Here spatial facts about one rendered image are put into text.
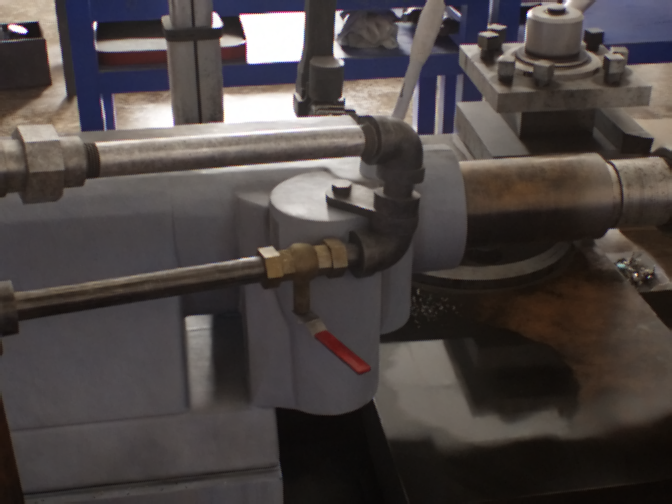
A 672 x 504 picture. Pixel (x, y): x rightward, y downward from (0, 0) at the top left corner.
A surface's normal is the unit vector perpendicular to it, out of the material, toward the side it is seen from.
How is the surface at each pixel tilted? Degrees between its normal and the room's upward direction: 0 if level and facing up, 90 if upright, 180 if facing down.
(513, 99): 90
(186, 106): 90
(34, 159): 56
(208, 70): 90
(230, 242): 86
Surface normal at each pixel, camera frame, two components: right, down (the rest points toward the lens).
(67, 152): 0.41, -0.34
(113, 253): 0.16, 0.34
